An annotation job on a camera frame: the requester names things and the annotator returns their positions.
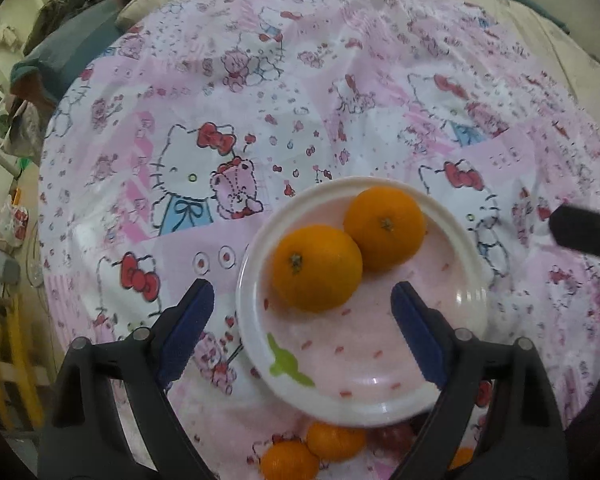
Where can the white plastic bag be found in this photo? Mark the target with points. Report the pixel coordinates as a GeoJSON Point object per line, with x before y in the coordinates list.
{"type": "Point", "coordinates": [12, 220]}

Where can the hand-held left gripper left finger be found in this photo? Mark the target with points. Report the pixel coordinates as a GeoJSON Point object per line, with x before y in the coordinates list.
{"type": "Point", "coordinates": [187, 330]}

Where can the small tangerine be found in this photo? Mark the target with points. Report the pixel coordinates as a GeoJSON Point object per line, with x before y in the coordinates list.
{"type": "Point", "coordinates": [461, 458]}
{"type": "Point", "coordinates": [336, 441]}
{"type": "Point", "coordinates": [289, 461]}

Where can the yellow rack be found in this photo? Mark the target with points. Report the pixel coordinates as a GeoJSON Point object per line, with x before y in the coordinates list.
{"type": "Point", "coordinates": [15, 360]}

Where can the large orange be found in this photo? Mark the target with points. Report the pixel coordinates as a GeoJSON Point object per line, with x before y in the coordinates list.
{"type": "Point", "coordinates": [316, 267]}
{"type": "Point", "coordinates": [385, 227]}

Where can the hanging brown cloth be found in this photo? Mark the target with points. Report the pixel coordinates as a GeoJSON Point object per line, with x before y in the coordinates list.
{"type": "Point", "coordinates": [25, 127]}

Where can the pink cartoon printed blanket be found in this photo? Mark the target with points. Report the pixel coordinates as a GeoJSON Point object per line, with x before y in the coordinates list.
{"type": "Point", "coordinates": [305, 85]}

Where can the red tomato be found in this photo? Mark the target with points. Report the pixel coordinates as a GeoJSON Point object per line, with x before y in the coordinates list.
{"type": "Point", "coordinates": [391, 436]}

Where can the white plate with pink print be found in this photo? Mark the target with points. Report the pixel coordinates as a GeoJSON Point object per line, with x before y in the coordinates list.
{"type": "Point", "coordinates": [360, 355]}

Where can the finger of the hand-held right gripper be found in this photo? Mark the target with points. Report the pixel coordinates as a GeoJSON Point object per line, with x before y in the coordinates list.
{"type": "Point", "coordinates": [587, 232]}

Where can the dark clothing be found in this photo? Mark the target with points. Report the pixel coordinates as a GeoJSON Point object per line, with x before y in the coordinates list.
{"type": "Point", "coordinates": [597, 430]}

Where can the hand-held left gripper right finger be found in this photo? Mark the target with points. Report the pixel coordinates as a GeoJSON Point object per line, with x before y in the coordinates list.
{"type": "Point", "coordinates": [417, 330]}

